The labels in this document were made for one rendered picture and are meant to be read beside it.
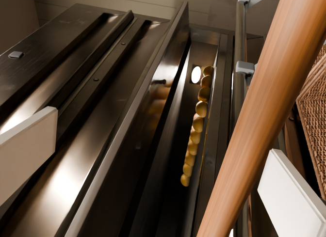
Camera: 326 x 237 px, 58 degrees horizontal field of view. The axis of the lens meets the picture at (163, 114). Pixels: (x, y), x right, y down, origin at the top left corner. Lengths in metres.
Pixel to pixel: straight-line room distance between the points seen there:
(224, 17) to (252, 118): 2.96
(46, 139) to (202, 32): 1.65
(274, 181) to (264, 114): 0.05
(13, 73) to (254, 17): 2.39
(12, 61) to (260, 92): 1.28
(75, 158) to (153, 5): 2.49
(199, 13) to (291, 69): 3.00
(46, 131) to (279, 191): 0.13
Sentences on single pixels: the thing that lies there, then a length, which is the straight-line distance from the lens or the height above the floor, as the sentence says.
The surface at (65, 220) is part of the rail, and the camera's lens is 0.62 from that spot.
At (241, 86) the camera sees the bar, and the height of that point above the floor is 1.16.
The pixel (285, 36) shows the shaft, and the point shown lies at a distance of 0.17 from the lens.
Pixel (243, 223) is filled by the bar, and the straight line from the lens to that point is 0.36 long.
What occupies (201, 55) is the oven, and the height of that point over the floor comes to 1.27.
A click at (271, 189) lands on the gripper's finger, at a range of 0.18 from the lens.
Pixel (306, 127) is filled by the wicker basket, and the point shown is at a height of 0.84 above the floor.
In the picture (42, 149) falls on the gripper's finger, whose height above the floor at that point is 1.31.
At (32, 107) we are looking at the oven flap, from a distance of 1.11.
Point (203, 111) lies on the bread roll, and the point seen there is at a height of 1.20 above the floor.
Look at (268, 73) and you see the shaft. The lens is 0.18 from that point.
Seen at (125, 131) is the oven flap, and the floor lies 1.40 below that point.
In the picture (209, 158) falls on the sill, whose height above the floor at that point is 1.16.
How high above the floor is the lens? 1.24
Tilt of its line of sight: 6 degrees up
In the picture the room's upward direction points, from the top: 78 degrees counter-clockwise
